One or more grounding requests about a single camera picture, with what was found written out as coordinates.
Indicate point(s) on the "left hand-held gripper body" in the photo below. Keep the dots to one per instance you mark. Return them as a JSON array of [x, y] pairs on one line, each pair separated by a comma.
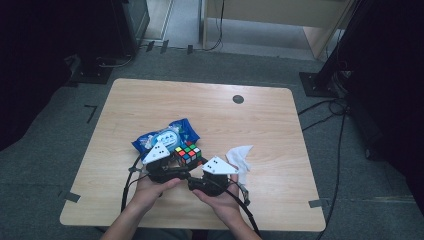
[[156, 154]]

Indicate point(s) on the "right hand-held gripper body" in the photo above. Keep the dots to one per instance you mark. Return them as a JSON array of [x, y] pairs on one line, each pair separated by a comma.
[[218, 166]]

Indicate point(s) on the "multicoloured puzzle cube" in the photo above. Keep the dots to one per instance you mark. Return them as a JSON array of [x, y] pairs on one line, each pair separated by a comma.
[[188, 154]]

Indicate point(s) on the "white wet wipe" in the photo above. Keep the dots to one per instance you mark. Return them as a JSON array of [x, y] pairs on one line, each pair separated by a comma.
[[241, 155]]

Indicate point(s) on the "blue wet wipes pack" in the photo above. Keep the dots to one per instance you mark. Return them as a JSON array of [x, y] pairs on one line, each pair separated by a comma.
[[186, 130]]

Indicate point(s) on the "person's right hand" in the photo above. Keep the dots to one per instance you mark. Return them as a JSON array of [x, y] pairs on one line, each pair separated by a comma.
[[223, 206]]

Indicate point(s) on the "person's left hand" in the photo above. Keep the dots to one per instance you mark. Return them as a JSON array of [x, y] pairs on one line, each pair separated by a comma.
[[151, 195]]

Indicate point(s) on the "black round table grommet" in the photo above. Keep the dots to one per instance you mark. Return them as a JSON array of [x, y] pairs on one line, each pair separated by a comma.
[[238, 99]]

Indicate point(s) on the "black angled floor tape mark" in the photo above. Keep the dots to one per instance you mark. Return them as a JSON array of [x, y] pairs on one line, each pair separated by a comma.
[[92, 110]]

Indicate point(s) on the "black metal stand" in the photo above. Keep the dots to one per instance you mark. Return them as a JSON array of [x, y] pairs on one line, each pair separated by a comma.
[[320, 85], [93, 75]]

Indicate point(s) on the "black floor tape strip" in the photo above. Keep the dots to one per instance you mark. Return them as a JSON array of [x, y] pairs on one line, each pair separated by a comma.
[[164, 46], [150, 46], [190, 49]]

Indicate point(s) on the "dark cabinet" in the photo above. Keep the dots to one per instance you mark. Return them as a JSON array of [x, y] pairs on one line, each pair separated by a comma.
[[133, 23]]

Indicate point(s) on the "black curtain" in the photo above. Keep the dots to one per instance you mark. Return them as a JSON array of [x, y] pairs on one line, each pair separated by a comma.
[[393, 100], [33, 66]]

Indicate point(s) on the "light wooden cabinet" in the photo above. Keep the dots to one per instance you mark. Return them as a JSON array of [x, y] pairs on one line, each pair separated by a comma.
[[266, 13]]

